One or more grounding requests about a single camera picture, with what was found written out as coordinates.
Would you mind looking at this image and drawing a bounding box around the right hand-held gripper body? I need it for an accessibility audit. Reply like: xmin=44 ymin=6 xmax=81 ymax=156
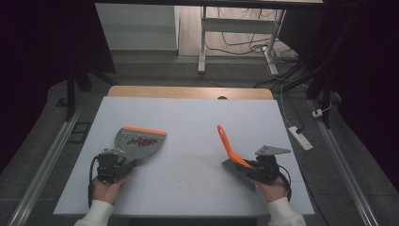
xmin=249 ymin=144 xmax=293 ymax=186

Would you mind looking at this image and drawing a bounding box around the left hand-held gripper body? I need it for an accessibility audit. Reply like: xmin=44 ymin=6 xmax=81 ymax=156
xmin=95 ymin=148 xmax=127 ymax=185

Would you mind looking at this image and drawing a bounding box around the grey dustpan with orange edge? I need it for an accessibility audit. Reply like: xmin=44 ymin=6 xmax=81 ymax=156
xmin=113 ymin=125 xmax=168 ymax=163

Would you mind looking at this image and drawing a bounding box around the pile of red beans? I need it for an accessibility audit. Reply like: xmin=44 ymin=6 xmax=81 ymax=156
xmin=126 ymin=137 xmax=159 ymax=148

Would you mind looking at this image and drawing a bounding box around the orange brush with grey bristles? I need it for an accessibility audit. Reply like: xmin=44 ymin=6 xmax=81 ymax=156
xmin=216 ymin=124 xmax=257 ymax=192

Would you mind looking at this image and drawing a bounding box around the person's left hand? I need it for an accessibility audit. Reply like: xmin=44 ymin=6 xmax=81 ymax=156
xmin=91 ymin=175 xmax=130 ymax=205

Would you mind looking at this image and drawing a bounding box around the person's right hand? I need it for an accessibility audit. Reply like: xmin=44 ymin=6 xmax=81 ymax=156
xmin=254 ymin=176 xmax=289 ymax=204

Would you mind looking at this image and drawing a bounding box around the black floor plate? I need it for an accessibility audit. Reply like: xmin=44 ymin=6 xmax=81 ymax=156
xmin=67 ymin=121 xmax=92 ymax=145

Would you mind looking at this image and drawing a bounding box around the white power strip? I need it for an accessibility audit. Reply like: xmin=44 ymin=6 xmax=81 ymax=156
xmin=288 ymin=125 xmax=314 ymax=152

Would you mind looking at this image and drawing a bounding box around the white table board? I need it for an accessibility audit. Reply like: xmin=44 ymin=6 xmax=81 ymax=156
xmin=53 ymin=96 xmax=315 ymax=218

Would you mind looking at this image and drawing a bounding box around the black stand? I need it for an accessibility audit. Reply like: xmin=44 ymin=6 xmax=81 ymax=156
xmin=64 ymin=62 xmax=111 ymax=122

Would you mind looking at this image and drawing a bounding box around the wooden table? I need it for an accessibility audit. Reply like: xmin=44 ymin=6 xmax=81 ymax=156
xmin=106 ymin=85 xmax=275 ymax=101

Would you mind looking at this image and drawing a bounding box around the white cabinet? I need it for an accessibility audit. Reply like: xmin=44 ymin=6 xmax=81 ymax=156
xmin=94 ymin=3 xmax=180 ymax=52

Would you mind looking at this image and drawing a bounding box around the left hand-held gripper cable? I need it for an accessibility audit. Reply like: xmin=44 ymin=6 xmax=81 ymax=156
xmin=88 ymin=154 xmax=101 ymax=209

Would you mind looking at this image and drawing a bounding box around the hand-held gripper cable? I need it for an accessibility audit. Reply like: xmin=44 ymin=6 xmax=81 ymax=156
xmin=278 ymin=165 xmax=294 ymax=202
xmin=88 ymin=154 xmax=101 ymax=209

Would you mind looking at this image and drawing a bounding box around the right hand-held gripper cable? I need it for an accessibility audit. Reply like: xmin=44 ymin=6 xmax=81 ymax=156
xmin=278 ymin=165 xmax=294 ymax=202

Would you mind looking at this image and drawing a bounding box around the aluminium rail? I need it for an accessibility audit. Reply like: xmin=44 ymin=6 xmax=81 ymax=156
xmin=308 ymin=99 xmax=381 ymax=226
xmin=7 ymin=105 xmax=83 ymax=226

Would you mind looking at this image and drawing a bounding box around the white power strip cable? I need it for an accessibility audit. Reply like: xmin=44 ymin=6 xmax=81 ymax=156
xmin=279 ymin=84 xmax=295 ymax=128

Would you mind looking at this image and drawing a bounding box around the tangle of black floor cables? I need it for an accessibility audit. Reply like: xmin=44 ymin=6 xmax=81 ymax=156
xmin=205 ymin=8 xmax=314 ymax=90

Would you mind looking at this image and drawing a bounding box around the white desk frame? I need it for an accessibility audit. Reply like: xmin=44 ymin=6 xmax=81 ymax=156
xmin=197 ymin=6 xmax=287 ymax=76

